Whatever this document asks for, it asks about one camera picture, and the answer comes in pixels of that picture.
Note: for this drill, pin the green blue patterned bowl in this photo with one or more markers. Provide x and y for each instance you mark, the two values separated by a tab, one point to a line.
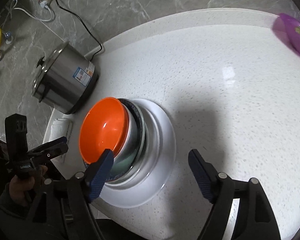
120	169

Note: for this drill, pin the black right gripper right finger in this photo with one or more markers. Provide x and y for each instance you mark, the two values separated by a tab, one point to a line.
255	217

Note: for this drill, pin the small white bowl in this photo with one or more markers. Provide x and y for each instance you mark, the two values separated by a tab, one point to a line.
129	146

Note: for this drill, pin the white rectangular tray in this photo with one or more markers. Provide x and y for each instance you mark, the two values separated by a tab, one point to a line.
59	125

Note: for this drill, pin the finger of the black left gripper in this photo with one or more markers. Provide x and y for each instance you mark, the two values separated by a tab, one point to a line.
49	150

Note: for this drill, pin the orange plastic bowl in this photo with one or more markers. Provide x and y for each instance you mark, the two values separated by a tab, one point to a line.
104	127

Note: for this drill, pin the purple plastic basin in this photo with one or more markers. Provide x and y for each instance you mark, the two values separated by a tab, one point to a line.
284	28

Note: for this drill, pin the left hand dark sleeve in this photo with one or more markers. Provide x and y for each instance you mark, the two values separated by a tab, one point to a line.
18	188

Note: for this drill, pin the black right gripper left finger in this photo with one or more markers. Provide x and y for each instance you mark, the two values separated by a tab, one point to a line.
82	189

